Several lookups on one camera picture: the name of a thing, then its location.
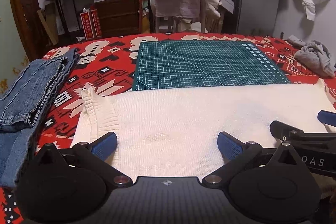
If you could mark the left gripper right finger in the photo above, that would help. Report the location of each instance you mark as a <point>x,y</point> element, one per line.
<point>238,156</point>

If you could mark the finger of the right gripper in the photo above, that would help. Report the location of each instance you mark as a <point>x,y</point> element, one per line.
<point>327,117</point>

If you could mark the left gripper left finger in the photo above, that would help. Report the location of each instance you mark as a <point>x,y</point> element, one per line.
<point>93,156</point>

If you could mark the white knit vest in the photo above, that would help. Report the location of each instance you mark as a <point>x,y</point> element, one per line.
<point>173,132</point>

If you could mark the grey crumpled garment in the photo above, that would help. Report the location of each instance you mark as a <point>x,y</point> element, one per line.
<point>315,56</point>

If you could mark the folded blue jeans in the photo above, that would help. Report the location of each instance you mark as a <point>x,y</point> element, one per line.
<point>24,106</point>

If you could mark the red patterned blanket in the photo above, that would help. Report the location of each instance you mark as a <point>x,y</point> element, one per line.
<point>108,67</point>

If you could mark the green cutting mat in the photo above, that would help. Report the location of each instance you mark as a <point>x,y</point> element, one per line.
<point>172,64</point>

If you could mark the red couplet boxes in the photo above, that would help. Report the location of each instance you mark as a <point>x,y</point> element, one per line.
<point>91,24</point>

